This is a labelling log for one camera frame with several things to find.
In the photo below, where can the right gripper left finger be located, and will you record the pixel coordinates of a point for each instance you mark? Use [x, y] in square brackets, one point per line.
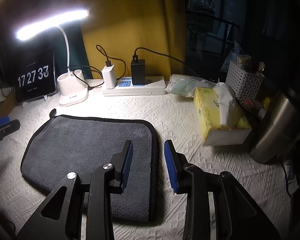
[59, 216]

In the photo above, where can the white power strip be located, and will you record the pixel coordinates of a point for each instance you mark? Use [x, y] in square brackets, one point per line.
[155, 85]

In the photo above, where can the stainless steel thermos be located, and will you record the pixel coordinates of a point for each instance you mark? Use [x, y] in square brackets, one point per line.
[281, 131]

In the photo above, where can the black tablet clock display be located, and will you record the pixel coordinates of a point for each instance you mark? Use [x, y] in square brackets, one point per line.
[35, 76]

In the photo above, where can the yellow tissue box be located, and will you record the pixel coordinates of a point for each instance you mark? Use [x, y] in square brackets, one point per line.
[220, 118]

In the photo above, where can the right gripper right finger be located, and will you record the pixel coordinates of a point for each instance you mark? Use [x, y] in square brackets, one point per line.
[237, 215]

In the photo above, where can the white tablet stand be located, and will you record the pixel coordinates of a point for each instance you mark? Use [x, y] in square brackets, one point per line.
[45, 97]

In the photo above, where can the white textured tablecloth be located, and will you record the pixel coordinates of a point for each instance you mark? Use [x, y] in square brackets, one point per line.
[174, 118]

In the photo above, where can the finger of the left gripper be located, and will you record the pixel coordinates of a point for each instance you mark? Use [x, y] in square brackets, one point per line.
[8, 126]

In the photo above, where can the wet wipes packet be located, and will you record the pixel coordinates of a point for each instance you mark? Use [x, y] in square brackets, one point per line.
[184, 85]

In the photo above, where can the grey purple towel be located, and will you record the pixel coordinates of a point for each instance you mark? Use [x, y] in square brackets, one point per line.
[69, 143]

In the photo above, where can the white woven basket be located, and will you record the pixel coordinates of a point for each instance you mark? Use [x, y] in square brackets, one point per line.
[245, 76]

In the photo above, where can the black power adapter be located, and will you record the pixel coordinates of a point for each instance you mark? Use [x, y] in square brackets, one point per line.
[137, 68]

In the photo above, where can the white usb charger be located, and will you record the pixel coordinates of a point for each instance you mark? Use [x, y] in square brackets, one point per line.
[109, 77]

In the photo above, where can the dark green curtain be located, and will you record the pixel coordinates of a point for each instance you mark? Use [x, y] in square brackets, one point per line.
[78, 55]

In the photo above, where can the yellow curtain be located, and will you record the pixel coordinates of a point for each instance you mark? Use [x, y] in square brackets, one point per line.
[150, 28]

